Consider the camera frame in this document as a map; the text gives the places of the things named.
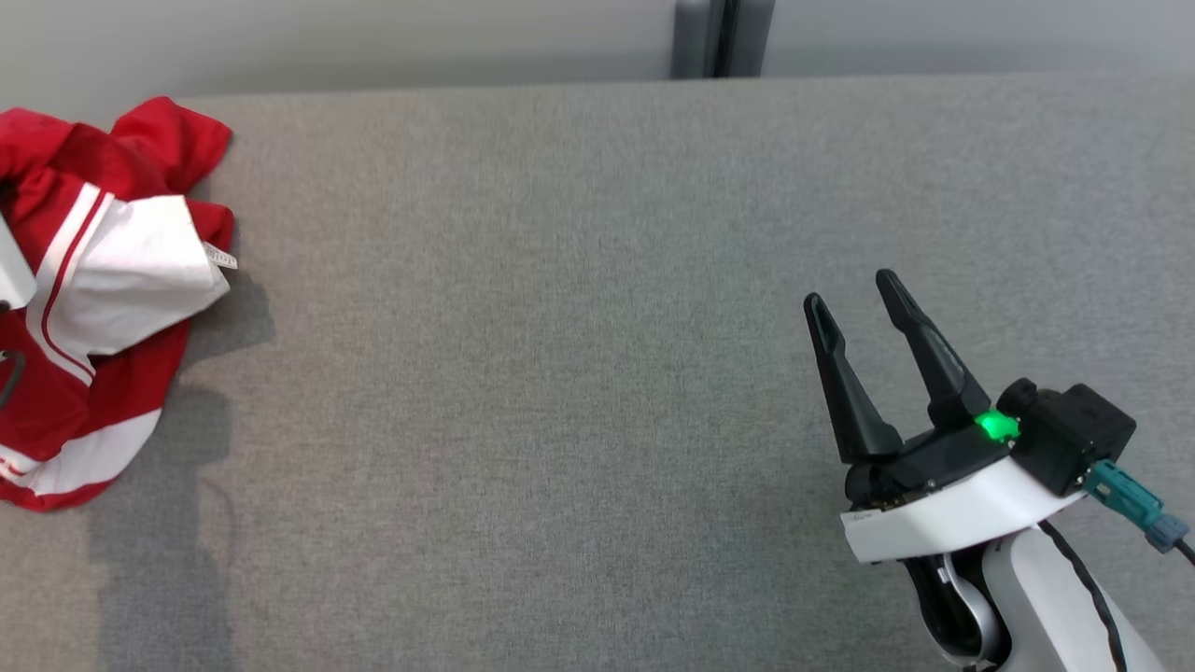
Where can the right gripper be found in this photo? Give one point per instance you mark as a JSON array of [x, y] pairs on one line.
[[952, 513]]

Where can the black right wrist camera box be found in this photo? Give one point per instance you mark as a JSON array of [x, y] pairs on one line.
[[1074, 429]]

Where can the red jersey with white trim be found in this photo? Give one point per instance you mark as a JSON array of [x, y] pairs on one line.
[[131, 271]]

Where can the grey partition post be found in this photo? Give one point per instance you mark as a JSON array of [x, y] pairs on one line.
[[719, 37]]

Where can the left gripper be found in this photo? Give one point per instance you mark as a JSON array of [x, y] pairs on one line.
[[11, 275]]

